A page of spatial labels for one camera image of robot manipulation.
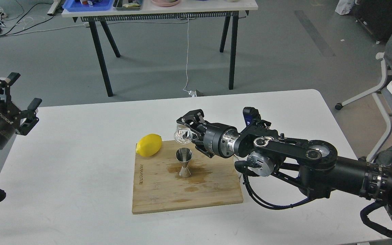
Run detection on yellow lemon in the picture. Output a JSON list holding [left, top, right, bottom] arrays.
[[135, 134, 162, 157]]

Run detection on steel double jigger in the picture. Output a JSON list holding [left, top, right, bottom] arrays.
[[176, 147, 193, 179]]

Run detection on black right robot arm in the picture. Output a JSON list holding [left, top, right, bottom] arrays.
[[175, 107, 392, 238]]

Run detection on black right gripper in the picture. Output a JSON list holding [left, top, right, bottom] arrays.
[[176, 110, 240, 158]]

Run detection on pink plate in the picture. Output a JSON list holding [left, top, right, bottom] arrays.
[[151, 0, 180, 7]]

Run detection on dark tray with items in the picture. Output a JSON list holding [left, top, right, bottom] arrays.
[[112, 0, 143, 11]]

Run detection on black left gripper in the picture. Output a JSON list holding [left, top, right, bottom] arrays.
[[0, 72, 43, 150]]

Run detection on white background table black legs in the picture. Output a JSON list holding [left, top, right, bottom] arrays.
[[62, 0, 258, 97]]

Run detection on blue plastic tray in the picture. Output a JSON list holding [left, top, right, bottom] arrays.
[[63, 0, 114, 12]]

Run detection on white hanging cable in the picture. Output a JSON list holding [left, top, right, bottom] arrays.
[[182, 19, 198, 97]]

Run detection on small clear glass cup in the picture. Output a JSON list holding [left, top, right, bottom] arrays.
[[174, 129, 193, 145]]

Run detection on bamboo cutting board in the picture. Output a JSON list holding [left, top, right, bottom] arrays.
[[132, 141, 244, 214]]

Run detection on white plastic bag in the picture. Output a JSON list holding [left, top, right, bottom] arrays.
[[334, 0, 358, 15]]

